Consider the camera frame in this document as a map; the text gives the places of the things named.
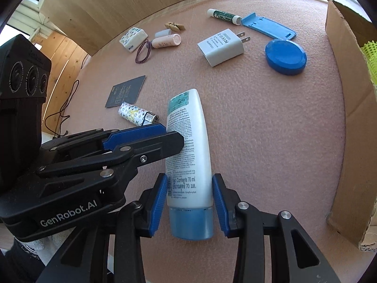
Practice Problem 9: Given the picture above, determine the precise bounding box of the white patterned lighter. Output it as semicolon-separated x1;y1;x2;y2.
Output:
118;102;159;127

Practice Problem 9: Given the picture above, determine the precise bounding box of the black cable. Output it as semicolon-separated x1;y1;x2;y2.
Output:
44;79;80;137

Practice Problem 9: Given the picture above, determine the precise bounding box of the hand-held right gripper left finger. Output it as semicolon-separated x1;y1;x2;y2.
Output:
35;173;168;283

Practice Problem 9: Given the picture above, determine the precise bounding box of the purple hair tie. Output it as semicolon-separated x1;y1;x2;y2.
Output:
135;41;153;64

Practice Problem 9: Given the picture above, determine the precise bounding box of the blue round lid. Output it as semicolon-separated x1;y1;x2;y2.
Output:
264;39;307;76

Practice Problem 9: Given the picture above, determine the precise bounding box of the pink blanket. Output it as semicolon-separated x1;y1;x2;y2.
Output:
63;0;363;283

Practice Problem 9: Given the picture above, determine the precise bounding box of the pale pink small bottle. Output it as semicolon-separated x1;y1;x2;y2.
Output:
152;33;181;49

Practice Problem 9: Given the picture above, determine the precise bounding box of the white lotion tube blue cap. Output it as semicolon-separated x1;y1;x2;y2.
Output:
165;88;215;241

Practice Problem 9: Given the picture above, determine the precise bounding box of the wooden clothespin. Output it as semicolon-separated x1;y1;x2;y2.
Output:
164;21;186;32

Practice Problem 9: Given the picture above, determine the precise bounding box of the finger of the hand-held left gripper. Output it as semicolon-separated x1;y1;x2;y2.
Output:
40;123;167;161
37;132;185;196

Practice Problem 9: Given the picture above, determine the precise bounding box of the white charger adapter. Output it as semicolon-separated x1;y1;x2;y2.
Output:
197;29;251;67

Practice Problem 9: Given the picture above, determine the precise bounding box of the blue rectangular plastic holder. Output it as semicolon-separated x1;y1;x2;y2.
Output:
242;12;297;41

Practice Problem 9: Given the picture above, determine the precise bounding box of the yellow shuttlecock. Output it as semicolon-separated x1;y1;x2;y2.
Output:
359;40;377;93

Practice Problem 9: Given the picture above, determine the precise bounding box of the cardboard box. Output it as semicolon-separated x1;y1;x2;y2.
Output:
325;0;377;250

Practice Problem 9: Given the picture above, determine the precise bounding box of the white patterned small box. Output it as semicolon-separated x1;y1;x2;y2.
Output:
119;27;148;53

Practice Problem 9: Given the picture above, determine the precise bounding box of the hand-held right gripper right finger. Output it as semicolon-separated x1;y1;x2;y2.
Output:
212;173;342;283

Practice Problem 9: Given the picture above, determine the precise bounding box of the dark grey card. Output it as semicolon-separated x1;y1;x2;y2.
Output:
105;75;147;108

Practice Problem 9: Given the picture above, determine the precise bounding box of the light wooden board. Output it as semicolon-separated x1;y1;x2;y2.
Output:
40;0;215;56

